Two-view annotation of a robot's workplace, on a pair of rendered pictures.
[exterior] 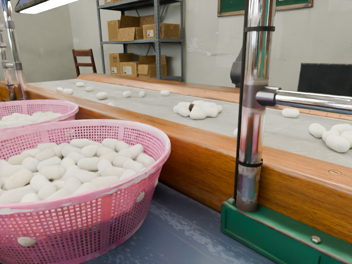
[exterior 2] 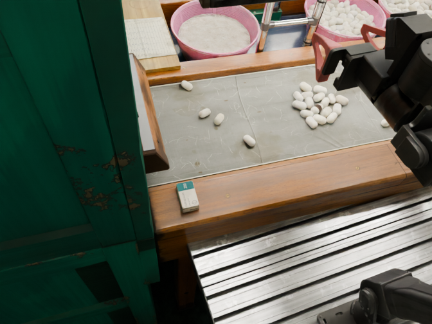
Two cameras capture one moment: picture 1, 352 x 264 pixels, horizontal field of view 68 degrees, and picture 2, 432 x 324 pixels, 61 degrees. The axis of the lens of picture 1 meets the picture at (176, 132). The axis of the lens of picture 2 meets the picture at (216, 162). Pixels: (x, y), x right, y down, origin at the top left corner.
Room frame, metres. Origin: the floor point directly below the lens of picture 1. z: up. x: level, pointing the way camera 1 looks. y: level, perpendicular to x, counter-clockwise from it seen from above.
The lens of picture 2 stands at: (0.39, -1.03, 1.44)
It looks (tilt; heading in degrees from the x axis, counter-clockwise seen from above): 56 degrees down; 111
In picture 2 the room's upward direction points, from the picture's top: 8 degrees clockwise
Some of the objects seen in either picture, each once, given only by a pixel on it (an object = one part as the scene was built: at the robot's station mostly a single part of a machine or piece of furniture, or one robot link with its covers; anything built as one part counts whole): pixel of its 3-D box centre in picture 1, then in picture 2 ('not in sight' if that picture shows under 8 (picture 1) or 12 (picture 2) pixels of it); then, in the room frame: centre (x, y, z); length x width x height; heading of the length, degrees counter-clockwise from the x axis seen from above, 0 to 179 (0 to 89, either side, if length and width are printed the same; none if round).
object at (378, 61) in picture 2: not in sight; (395, 47); (0.44, -0.53, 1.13); 0.07 x 0.06 x 0.11; 48
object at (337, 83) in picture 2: not in sight; (378, 78); (0.44, -0.53, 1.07); 0.10 x 0.07 x 0.07; 48
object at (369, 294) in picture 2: not in sight; (385, 299); (0.64, -0.71, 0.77); 0.09 x 0.06 x 0.06; 48
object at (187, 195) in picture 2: not in sight; (187, 196); (0.22, -0.71, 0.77); 0.06 x 0.04 x 0.02; 134
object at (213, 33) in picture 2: not in sight; (213, 40); (-0.01, -0.17, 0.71); 0.22 x 0.22 x 0.06
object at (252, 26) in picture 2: not in sight; (214, 37); (-0.01, -0.17, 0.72); 0.27 x 0.27 x 0.10
